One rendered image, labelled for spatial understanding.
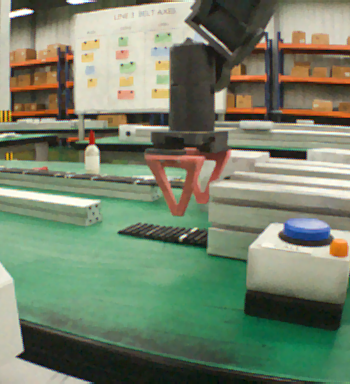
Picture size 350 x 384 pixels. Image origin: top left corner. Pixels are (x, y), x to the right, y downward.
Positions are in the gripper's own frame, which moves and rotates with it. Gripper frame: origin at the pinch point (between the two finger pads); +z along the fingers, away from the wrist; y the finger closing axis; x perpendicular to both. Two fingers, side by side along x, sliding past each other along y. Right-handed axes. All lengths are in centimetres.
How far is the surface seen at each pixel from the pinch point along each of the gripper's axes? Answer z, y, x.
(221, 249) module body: 3.8, -5.2, -6.1
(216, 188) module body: -3.1, -5.2, -5.3
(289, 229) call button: -2.2, -14.9, -15.0
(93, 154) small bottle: -1, 38, 44
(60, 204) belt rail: 2.0, -1.8, 20.3
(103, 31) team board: -93, 267, 205
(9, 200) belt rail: 2.6, -1.7, 32.2
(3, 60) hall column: -134, 508, 631
